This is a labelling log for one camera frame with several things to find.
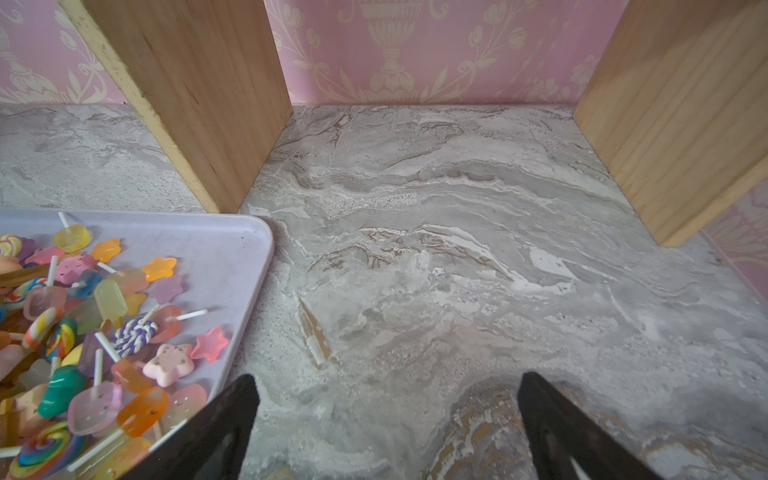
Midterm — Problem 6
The wooden shelf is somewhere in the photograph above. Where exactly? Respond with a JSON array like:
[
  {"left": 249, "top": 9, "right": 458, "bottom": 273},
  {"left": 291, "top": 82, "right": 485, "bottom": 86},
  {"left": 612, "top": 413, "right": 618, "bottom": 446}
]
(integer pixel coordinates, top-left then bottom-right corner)
[{"left": 62, "top": 1, "right": 767, "bottom": 247}]

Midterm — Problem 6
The lilac plastic tray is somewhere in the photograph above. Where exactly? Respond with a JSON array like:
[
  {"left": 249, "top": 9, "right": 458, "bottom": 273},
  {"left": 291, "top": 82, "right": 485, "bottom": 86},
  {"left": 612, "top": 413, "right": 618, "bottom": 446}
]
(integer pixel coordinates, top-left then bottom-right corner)
[{"left": 0, "top": 208, "right": 276, "bottom": 480}]

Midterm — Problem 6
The pile of colourful candies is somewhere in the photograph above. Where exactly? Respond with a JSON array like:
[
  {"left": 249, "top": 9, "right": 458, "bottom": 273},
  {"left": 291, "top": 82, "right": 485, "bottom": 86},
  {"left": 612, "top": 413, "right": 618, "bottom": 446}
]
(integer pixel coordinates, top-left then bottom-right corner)
[{"left": 1, "top": 221, "right": 229, "bottom": 479}]

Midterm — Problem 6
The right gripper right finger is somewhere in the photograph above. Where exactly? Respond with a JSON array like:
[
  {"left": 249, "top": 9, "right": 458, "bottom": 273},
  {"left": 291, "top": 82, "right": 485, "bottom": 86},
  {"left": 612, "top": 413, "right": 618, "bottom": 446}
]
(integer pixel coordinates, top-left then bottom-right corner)
[{"left": 517, "top": 371, "right": 659, "bottom": 479}]

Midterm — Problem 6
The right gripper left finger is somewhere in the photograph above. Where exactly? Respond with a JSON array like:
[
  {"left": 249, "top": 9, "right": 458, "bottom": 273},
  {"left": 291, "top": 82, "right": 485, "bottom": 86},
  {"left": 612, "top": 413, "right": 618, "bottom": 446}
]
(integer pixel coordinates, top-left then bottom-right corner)
[{"left": 122, "top": 374, "right": 260, "bottom": 480}]

